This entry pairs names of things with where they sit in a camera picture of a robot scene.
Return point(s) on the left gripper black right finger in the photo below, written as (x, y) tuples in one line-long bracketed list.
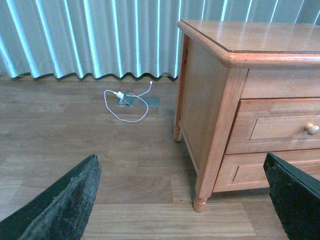
[(296, 198)]

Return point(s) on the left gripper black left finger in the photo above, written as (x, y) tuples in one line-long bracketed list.
[(60, 212)]

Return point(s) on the round drawer knob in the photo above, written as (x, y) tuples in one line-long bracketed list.
[(311, 129)]

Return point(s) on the wooden drawer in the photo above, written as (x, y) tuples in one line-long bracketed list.
[(269, 125), (245, 171)]

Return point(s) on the light wooden nightstand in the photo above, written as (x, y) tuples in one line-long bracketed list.
[(224, 62)]

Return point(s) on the open floor socket box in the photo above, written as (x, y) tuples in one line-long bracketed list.
[(125, 101)]

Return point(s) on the closed floor socket cover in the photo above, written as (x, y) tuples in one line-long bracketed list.
[(150, 101)]

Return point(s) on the pale pleated curtain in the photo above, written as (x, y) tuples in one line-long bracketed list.
[(102, 37)]

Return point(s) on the white wall charger plug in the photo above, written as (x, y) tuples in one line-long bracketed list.
[(119, 95)]

